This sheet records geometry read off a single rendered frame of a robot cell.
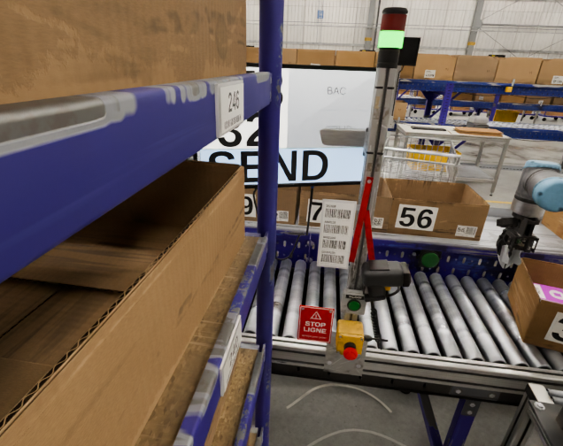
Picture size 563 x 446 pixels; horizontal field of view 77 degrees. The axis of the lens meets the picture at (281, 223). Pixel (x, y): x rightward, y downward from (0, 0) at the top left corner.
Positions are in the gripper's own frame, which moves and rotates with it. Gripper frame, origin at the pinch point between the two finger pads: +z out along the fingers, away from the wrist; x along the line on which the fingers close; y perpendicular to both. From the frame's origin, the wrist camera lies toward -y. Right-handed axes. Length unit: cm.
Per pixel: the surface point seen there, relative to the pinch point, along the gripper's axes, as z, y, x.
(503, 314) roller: 20.1, 1.6, 4.8
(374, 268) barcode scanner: -14, 35, -51
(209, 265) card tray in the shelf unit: -44, 87, -77
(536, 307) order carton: 5.6, 16.4, 3.9
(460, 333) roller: 19.9, 14.6, -14.8
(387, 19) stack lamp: -70, 30, -56
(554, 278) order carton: 8.3, -7.5, 23.7
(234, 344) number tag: -39, 91, -74
